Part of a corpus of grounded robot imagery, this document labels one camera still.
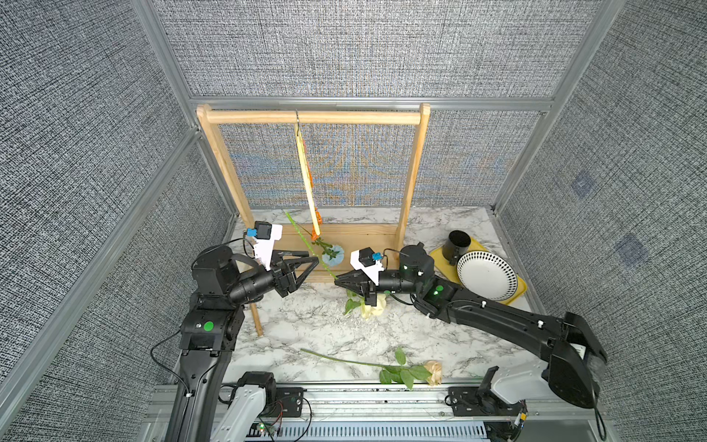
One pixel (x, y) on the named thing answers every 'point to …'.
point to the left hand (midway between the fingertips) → (316, 257)
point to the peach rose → (429, 371)
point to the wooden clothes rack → (330, 244)
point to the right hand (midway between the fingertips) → (337, 274)
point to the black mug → (456, 246)
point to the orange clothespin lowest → (314, 236)
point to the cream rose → (369, 311)
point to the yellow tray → (440, 261)
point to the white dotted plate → (489, 273)
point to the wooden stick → (257, 319)
